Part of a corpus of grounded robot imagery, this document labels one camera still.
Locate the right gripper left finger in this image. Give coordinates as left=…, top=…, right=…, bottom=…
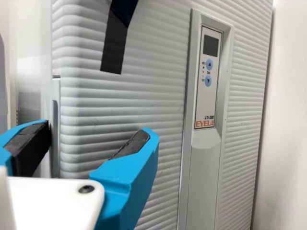
left=0, top=119, right=50, bottom=178

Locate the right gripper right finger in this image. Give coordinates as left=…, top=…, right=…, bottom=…
left=89, top=127, right=160, bottom=230

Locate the incubator door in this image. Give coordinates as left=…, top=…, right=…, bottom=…
left=51, top=0, right=274, bottom=230

